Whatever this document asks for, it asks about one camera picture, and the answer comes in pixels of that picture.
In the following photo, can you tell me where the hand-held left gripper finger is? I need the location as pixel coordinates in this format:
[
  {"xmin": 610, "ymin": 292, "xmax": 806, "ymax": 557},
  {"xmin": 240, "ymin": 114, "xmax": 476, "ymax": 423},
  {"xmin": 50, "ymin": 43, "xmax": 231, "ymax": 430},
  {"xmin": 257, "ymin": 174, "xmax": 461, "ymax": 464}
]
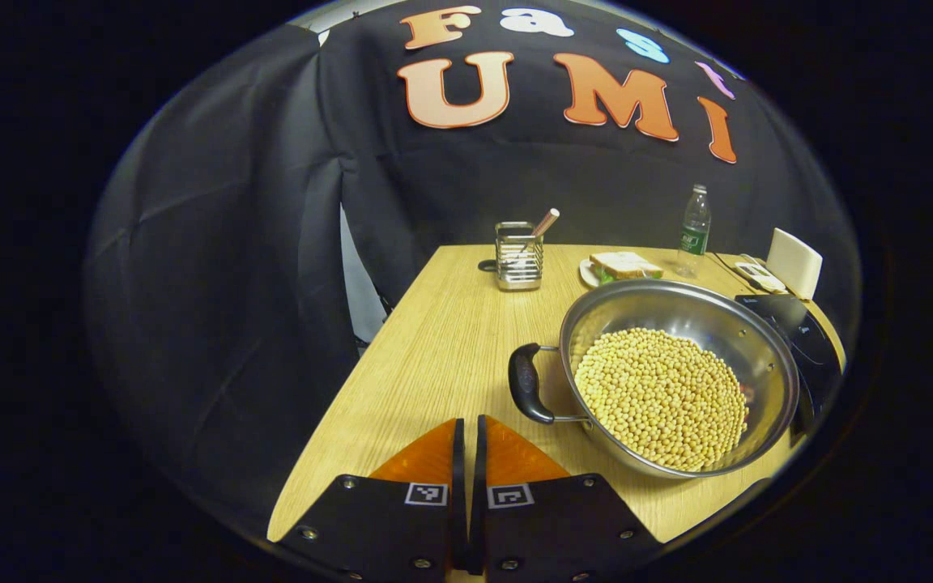
[
  {"xmin": 276, "ymin": 418, "xmax": 467, "ymax": 580},
  {"xmin": 468, "ymin": 415, "xmax": 666, "ymax": 582}
]

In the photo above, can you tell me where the pile of yellow soybeans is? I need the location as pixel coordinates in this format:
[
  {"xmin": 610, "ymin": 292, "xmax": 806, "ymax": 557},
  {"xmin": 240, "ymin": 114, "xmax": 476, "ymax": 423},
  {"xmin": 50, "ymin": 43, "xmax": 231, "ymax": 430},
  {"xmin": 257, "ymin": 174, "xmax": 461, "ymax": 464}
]
[{"xmin": 573, "ymin": 327, "xmax": 751, "ymax": 473}]

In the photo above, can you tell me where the steel pot with black handles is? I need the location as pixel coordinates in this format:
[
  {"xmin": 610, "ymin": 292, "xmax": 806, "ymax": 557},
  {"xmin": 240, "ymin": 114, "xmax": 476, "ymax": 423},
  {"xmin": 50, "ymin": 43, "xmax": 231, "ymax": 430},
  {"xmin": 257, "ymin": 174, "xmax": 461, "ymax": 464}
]
[{"xmin": 508, "ymin": 278, "xmax": 816, "ymax": 480}]

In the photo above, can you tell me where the black induction cooktop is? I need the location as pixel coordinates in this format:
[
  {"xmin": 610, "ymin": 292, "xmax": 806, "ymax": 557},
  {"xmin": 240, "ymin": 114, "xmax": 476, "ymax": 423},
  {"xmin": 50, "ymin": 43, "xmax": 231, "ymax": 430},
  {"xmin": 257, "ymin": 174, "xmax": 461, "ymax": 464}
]
[{"xmin": 735, "ymin": 293, "xmax": 845, "ymax": 422}]

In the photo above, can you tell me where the small white plate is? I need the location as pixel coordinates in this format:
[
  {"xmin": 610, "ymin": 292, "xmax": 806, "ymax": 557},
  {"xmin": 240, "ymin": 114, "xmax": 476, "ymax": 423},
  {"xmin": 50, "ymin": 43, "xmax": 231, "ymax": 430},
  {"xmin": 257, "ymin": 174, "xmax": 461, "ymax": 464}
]
[{"xmin": 579, "ymin": 257, "xmax": 666, "ymax": 290}]

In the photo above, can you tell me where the sandwich with lettuce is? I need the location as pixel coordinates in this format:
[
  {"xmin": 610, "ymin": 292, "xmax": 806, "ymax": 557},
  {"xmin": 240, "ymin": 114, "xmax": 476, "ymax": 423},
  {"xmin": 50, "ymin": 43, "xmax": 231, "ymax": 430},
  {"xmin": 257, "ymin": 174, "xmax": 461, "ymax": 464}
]
[{"xmin": 590, "ymin": 251, "xmax": 663, "ymax": 284}]

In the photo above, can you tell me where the black backdrop cloth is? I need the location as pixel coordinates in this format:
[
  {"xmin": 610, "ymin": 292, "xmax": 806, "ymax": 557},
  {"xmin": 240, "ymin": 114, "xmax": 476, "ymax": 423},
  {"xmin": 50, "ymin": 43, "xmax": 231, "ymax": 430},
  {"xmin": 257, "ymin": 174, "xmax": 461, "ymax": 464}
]
[{"xmin": 86, "ymin": 0, "xmax": 860, "ymax": 535}]

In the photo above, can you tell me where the clear plastic water bottle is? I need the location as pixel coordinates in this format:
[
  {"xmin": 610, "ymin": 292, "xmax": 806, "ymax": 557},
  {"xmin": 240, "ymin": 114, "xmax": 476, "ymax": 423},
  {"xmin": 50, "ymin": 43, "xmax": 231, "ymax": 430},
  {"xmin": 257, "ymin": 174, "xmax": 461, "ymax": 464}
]
[{"xmin": 675, "ymin": 184, "xmax": 712, "ymax": 279}]

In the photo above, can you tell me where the white divided dish of beans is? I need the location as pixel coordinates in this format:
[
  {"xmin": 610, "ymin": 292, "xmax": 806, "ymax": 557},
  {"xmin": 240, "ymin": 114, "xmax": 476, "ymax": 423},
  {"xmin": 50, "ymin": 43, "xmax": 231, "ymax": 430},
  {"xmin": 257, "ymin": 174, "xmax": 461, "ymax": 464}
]
[{"xmin": 734, "ymin": 259, "xmax": 789, "ymax": 294}]

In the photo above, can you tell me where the white toaster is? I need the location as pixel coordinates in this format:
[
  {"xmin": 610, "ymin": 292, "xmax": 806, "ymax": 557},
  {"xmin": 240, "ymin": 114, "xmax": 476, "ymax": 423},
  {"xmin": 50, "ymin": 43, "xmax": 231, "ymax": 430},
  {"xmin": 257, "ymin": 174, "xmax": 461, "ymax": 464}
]
[{"xmin": 766, "ymin": 228, "xmax": 824, "ymax": 300}]

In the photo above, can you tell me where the metal wire utensil holder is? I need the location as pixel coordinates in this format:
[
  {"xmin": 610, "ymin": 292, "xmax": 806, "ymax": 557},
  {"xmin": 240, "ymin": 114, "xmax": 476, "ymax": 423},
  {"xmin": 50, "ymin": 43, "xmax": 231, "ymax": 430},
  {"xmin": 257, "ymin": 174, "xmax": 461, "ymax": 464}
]
[{"xmin": 495, "ymin": 221, "xmax": 544, "ymax": 292}]

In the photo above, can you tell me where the black power cable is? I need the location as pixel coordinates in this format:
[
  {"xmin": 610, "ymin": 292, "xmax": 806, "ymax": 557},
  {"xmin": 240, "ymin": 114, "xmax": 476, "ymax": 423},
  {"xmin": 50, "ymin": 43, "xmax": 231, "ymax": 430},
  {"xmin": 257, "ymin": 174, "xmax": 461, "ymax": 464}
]
[{"xmin": 708, "ymin": 252, "xmax": 747, "ymax": 284}]

